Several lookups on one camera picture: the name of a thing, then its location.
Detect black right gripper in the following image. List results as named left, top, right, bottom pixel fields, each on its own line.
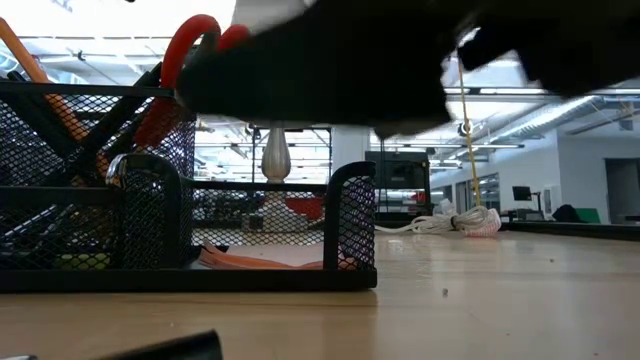
left=175, top=0, right=566, bottom=140

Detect red handled scissors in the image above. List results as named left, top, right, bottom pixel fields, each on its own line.
left=133, top=13, right=252, bottom=150

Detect black pen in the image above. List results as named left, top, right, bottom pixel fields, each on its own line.
left=74, top=62, right=166, bottom=166
left=4, top=69, right=76, bottom=151

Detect pink sticky note pad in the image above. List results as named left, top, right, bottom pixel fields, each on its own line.
left=197, top=241, right=359, bottom=272

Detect black binder clip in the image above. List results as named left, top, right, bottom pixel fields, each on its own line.
left=103, top=152, right=130, bottom=190

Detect orange pencil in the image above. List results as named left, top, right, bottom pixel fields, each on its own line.
left=94, top=149, right=111, bottom=180
left=0, top=17, right=91, bottom=146

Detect yellow-green eraser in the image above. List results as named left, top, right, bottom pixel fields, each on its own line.
left=53, top=251, right=112, bottom=272

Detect black rectangular block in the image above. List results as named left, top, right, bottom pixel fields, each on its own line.
left=94, top=329, right=224, bottom=360

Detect black mesh desk organizer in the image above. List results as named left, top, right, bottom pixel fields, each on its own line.
left=0, top=82, right=378, bottom=294

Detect silver table lamp white shade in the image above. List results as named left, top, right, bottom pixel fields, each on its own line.
left=232, top=0, right=321, bottom=184

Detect red crate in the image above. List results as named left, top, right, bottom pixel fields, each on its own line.
left=285, top=196, right=326, bottom=222

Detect black equipment case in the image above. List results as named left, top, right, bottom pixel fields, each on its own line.
left=364, top=139, right=432, bottom=230

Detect black bag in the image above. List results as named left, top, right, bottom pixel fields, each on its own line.
left=551, top=203, right=585, bottom=224

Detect green panel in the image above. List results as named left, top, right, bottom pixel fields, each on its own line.
left=574, top=207, right=602, bottom=225

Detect bundled clear lamp cord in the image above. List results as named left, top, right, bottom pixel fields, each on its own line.
left=374, top=198, right=503, bottom=238

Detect black aluminium table frame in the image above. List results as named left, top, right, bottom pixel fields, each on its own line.
left=374, top=218, right=640, bottom=243

